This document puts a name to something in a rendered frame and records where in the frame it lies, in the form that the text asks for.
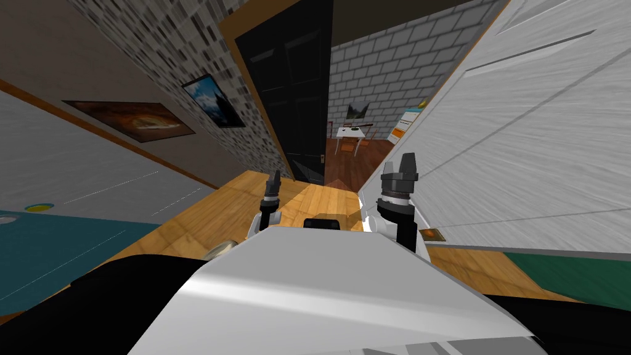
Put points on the orange brown wall picture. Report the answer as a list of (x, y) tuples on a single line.
[(133, 121)]

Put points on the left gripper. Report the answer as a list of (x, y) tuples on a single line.
[(272, 187)]

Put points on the white table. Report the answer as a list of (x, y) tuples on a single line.
[(351, 132)]

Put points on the white door leaf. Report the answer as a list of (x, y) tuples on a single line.
[(522, 148)]

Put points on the green landscape wall picture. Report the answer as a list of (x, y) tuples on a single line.
[(358, 111)]

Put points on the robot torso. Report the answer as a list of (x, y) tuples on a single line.
[(315, 286)]

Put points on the white orange cabinet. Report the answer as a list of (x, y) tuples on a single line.
[(403, 125)]

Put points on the black door leaf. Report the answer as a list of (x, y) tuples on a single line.
[(291, 88)]

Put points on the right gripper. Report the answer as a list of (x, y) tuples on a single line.
[(399, 177)]

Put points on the blue sky wall picture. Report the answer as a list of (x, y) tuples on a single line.
[(212, 101)]

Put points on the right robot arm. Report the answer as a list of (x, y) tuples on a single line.
[(405, 229)]

